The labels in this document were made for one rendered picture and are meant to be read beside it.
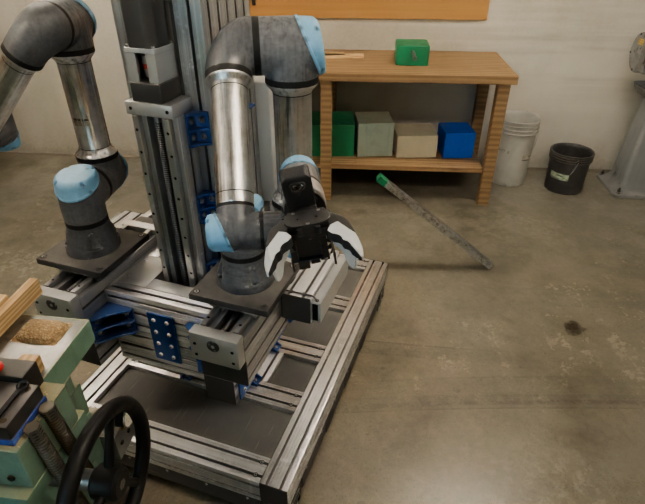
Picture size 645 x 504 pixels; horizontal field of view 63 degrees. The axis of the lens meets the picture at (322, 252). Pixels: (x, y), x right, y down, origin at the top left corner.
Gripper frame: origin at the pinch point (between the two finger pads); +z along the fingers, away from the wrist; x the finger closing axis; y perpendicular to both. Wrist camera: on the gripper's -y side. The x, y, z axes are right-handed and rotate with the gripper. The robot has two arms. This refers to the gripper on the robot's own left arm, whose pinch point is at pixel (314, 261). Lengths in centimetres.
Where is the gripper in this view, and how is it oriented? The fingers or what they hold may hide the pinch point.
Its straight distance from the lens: 71.9
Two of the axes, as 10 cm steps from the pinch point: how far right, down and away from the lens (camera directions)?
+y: 1.3, 8.2, 5.5
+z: 1.1, 5.4, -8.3
